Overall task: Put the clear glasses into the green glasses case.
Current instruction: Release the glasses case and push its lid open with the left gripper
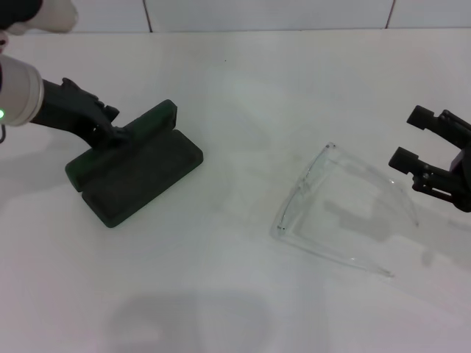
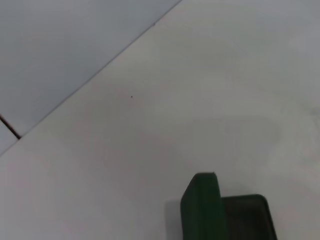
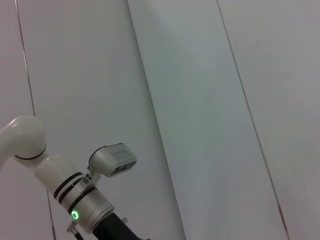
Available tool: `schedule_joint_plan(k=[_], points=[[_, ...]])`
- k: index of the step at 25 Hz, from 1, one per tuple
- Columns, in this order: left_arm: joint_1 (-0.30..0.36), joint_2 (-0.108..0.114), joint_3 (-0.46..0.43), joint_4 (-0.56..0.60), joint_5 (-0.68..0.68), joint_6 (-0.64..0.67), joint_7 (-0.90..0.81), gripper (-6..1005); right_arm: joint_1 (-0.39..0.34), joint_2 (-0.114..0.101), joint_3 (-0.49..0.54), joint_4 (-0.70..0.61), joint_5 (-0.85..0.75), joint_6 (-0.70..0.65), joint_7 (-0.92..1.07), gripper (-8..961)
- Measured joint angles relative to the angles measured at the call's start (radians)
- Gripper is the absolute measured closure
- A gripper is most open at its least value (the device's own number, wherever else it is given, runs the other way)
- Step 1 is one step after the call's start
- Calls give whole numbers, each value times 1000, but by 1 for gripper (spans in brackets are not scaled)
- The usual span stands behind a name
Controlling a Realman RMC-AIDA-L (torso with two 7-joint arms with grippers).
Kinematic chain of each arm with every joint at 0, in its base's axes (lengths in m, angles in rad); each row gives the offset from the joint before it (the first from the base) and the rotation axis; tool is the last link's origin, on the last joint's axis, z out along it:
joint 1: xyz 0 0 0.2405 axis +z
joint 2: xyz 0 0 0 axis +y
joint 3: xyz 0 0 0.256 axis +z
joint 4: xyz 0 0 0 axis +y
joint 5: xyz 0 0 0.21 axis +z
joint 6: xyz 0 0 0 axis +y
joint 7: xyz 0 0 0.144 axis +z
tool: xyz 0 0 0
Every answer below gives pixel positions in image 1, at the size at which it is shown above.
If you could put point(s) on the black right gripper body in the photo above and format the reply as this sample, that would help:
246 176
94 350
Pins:
464 176

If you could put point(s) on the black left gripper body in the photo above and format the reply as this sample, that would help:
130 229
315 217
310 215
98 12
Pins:
66 106

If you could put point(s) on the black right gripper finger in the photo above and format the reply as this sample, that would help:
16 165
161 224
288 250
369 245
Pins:
421 117
404 160

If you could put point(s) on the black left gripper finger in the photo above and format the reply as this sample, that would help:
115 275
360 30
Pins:
117 137
108 109

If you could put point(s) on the green glasses case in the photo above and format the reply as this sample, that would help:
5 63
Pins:
147 176

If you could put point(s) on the clear plastic glasses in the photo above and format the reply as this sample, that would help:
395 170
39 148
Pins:
294 191

